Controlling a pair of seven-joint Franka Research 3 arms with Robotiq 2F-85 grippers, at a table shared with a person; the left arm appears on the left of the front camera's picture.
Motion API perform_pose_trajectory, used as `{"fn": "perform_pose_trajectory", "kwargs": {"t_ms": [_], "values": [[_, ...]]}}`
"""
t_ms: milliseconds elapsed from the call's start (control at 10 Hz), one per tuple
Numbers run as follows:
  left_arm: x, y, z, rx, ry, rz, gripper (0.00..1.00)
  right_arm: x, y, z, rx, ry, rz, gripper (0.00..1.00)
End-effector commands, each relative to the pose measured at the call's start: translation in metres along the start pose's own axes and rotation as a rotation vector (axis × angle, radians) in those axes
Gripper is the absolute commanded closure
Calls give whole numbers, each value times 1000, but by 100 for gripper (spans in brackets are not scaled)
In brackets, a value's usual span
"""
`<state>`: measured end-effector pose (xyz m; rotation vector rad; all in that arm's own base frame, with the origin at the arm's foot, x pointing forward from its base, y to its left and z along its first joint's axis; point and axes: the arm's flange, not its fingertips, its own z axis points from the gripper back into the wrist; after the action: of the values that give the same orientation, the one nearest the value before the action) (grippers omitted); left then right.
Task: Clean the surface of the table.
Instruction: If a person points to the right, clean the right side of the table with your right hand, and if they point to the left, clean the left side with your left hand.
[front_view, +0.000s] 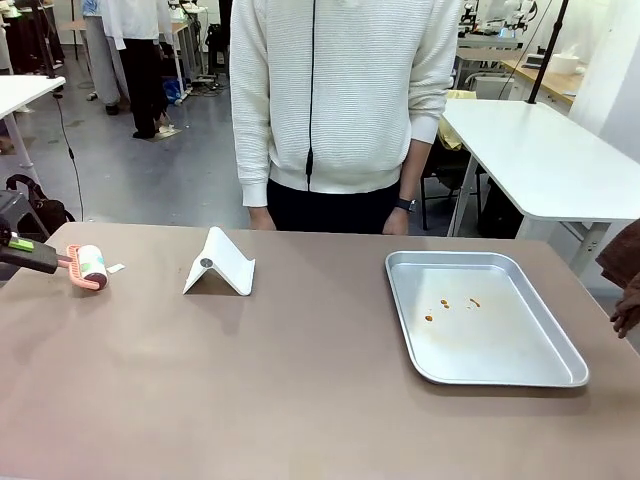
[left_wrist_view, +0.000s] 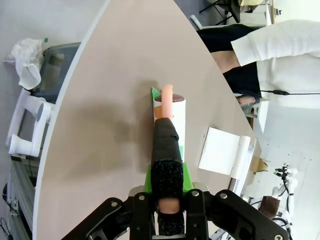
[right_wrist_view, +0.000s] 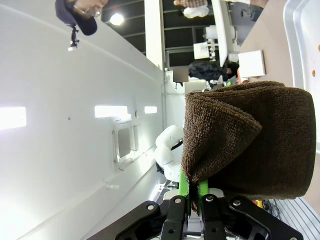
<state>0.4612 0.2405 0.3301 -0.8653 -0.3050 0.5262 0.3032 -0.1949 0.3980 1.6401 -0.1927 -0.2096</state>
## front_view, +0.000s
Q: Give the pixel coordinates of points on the wooden workbench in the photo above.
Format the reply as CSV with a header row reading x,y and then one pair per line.
x,y
545,75

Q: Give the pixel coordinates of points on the yellow cloth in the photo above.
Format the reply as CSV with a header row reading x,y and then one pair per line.
x,y
450,137

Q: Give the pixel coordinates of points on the bystander in black trousers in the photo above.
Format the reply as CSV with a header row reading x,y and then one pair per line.
x,y
142,75

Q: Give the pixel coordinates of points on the person's left forearm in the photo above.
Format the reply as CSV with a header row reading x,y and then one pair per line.
x,y
415,170

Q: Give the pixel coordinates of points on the black trousers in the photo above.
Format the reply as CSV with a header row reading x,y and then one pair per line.
x,y
340,212

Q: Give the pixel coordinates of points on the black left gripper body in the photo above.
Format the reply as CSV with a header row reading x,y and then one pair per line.
x,y
4,230

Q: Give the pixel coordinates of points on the pink lint roller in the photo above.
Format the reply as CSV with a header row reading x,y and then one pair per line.
x,y
92,267

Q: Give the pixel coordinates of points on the silver metal tray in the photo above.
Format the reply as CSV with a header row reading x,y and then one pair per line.
x,y
480,355

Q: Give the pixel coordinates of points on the black backpack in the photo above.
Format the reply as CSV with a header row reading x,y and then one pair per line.
x,y
45,210

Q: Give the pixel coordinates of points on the small white table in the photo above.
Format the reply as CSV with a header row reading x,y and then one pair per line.
x,y
25,92

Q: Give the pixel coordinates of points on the white folding stand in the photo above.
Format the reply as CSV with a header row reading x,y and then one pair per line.
x,y
225,265

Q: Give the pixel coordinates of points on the person's right hand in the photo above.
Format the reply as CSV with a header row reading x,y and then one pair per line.
x,y
261,219

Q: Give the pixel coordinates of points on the bystander in grey trousers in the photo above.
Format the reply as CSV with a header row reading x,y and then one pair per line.
x,y
102,60

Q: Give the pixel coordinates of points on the white knit sweater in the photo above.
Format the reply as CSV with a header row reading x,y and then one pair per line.
x,y
360,90

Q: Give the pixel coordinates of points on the brown cloth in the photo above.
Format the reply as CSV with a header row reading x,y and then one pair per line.
x,y
625,280

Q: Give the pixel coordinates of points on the grey stool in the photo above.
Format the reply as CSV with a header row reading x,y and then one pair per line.
x,y
10,205

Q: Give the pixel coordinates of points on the white tissue pack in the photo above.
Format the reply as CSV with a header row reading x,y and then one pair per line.
x,y
567,60

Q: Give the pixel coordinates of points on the black wristwatch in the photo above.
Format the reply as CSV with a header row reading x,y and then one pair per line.
x,y
406,204

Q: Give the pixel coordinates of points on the white paper scrap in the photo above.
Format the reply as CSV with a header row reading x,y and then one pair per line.
x,y
115,268

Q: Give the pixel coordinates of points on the large white table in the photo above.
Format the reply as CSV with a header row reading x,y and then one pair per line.
x,y
540,160

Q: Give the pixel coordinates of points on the black tripod pole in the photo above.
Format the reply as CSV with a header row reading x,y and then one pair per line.
x,y
547,50

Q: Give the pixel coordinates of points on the person's left hand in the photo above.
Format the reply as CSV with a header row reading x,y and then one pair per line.
x,y
395,222

